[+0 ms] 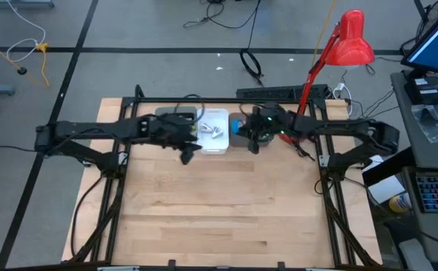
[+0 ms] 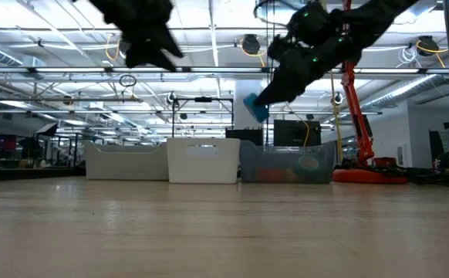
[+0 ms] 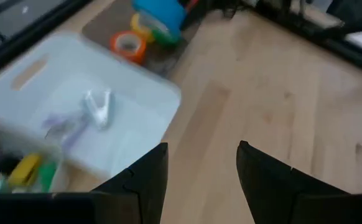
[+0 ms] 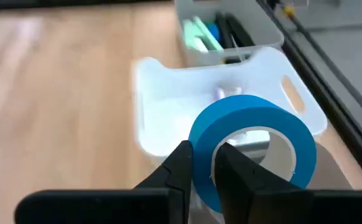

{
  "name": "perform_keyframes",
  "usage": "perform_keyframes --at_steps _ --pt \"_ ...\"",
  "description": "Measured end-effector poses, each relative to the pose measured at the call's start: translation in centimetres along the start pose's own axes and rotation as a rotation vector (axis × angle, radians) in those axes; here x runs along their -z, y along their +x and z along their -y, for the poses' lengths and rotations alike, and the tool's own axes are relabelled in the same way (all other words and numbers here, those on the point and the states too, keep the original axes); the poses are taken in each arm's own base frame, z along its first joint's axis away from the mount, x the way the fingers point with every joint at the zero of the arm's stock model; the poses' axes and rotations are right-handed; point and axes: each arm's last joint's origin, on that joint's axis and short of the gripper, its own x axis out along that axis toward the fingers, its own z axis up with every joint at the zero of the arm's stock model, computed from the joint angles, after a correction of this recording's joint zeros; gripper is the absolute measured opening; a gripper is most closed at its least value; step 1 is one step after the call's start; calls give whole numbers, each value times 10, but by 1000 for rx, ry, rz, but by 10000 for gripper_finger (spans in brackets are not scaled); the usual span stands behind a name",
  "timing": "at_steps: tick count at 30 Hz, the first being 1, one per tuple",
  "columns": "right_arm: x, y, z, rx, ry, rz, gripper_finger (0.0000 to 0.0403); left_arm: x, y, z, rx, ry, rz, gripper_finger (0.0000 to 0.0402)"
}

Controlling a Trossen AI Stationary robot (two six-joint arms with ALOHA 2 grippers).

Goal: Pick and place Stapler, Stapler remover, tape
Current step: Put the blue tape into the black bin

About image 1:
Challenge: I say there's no red desk lamp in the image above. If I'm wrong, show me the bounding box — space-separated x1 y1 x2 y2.
278 9 376 146

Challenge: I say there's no computer monitor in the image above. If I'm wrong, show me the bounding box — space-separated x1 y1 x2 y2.
401 0 438 78

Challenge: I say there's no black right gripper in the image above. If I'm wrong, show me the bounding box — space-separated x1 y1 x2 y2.
241 103 294 155

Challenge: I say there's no black floor fan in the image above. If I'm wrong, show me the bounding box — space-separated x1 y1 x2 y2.
414 0 438 41

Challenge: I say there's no dark translucent plastic bin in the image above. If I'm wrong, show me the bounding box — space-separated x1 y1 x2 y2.
228 111 276 149

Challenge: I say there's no yellow floor cord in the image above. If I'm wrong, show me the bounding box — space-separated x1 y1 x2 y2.
0 32 50 87

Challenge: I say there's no small black computer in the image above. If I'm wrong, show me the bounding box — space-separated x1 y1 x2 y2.
404 76 438 106

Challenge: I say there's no yellow round container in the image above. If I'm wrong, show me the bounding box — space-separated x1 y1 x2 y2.
388 192 413 215

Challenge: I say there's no yellow hanging cord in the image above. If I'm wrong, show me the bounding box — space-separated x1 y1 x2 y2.
311 0 339 69

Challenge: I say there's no white box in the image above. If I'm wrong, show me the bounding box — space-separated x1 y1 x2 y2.
367 175 406 206

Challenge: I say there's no white plastic bin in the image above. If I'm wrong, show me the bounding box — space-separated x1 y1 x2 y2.
196 108 230 156

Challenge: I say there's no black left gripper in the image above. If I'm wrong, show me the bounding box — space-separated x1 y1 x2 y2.
149 112 204 166

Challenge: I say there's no white power adapter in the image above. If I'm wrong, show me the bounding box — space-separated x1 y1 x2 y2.
331 82 352 116

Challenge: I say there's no grey desk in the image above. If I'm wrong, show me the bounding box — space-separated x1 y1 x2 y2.
390 69 438 271

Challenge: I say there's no white floor cable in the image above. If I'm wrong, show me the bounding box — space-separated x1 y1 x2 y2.
6 0 47 64

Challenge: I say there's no black aluminium table frame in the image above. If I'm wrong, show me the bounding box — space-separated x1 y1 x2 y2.
66 84 384 271

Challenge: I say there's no coiled black floor cable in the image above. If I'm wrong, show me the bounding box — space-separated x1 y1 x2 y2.
239 48 264 87

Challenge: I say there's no clear plastic bag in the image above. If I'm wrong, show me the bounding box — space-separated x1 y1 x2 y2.
410 104 438 145

